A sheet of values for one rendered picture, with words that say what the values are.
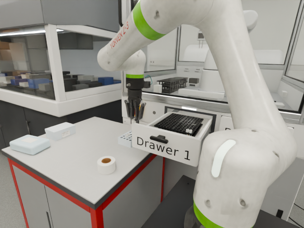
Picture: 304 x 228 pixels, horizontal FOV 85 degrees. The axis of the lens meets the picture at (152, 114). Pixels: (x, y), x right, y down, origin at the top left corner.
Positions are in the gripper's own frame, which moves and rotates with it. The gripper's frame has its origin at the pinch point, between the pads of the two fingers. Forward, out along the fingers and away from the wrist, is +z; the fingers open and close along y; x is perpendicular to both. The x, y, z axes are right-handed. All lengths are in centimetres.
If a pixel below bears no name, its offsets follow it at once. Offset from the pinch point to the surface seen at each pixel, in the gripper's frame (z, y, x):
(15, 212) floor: 84, -90, -36
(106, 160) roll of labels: 4.8, 6.1, -28.5
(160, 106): -8.0, 7.6, 16.0
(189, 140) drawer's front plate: -8.3, 36.4, -17.0
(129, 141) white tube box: 4.5, 4.6, -10.8
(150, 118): 0.5, 1.0, 15.8
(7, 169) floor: 84, -160, -15
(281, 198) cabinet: 27, 74, 18
